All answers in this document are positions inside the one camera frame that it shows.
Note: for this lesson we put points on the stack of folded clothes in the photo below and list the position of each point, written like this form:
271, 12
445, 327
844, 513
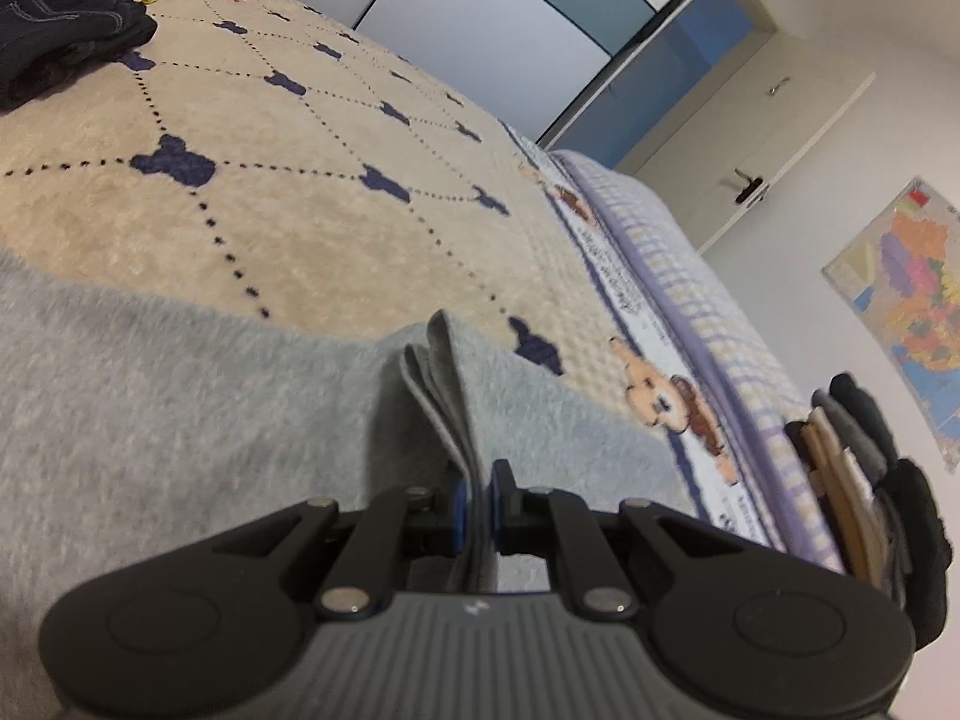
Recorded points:
862, 450

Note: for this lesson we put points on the sliding door wardrobe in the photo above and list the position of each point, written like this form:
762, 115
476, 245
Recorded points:
487, 15

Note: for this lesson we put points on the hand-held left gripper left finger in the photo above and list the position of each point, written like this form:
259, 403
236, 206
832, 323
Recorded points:
460, 514

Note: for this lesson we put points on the folded dark blue jeans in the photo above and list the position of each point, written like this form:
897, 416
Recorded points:
52, 22

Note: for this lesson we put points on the colourful wall map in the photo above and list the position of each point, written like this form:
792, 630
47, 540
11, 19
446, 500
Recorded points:
915, 300

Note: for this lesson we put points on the beige printed blanket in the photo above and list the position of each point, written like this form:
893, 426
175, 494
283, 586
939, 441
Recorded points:
300, 165

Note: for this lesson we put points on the grey fleece sweatshirt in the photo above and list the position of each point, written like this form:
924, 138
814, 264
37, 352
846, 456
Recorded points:
187, 405

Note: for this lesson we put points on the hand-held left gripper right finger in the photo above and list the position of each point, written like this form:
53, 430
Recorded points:
495, 514

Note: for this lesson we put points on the white door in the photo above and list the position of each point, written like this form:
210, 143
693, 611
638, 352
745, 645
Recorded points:
750, 127

